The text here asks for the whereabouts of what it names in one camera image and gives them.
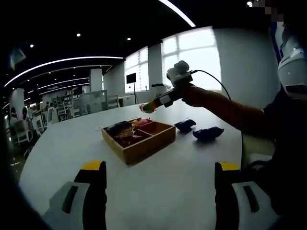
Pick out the white chest device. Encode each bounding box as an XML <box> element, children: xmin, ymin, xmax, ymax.
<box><xmin>274</xmin><ymin>21</ymin><xmax>307</xmax><ymax>98</ymax></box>

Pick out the silver blue candy packet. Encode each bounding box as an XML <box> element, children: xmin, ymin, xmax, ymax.
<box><xmin>105</xmin><ymin>121</ymin><xmax>131</xmax><ymax>132</ymax></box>

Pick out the black monitor on stand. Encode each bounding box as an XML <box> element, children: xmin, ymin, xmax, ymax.
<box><xmin>126</xmin><ymin>73</ymin><xmax>140</xmax><ymax>104</ymax></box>

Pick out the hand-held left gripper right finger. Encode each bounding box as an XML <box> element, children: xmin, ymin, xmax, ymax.
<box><xmin>214</xmin><ymin>161</ymin><xmax>279</xmax><ymax>230</ymax></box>

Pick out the pink marshmallow packet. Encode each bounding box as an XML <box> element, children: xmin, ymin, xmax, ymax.
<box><xmin>138</xmin><ymin>117</ymin><xmax>154</xmax><ymax>126</ymax></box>

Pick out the ceiling air conditioner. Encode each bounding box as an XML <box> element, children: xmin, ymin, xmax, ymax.
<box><xmin>11</xmin><ymin>47</ymin><xmax>26</xmax><ymax>64</ymax></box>

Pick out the white printer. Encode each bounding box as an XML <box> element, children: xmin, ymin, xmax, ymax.
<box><xmin>151</xmin><ymin>83</ymin><xmax>168</xmax><ymax>95</ymax></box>

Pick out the blue cookie packet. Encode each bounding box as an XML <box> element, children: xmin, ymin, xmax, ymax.
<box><xmin>174</xmin><ymin>117</ymin><xmax>197</xmax><ymax>133</ymax></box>
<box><xmin>192</xmin><ymin>126</ymin><xmax>225</xmax><ymax>142</ymax></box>

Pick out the grey mesh office chair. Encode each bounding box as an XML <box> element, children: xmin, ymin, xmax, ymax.
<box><xmin>79</xmin><ymin>90</ymin><xmax>108</xmax><ymax>113</ymax></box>

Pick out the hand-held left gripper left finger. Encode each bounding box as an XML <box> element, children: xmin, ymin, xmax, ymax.
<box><xmin>44</xmin><ymin>160</ymin><xmax>107</xmax><ymax>230</ymax></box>

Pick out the wooden divided container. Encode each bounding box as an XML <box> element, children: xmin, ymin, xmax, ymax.
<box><xmin>101</xmin><ymin>117</ymin><xmax>177</xmax><ymax>166</ymax></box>

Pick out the golden mixed nuts packet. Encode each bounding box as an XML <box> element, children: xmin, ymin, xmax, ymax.
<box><xmin>114</xmin><ymin>130</ymin><xmax>142</xmax><ymax>147</ymax></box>

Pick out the black cable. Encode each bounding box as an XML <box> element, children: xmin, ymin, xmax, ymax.
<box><xmin>191</xmin><ymin>69</ymin><xmax>244</xmax><ymax>168</ymax></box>

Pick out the person's dark clothing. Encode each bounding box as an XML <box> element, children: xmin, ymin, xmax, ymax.
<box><xmin>241</xmin><ymin>91</ymin><xmax>307</xmax><ymax>216</ymax></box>

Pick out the white table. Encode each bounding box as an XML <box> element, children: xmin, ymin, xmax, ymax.
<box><xmin>19</xmin><ymin>100</ymin><xmax>274</xmax><ymax>230</ymax></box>

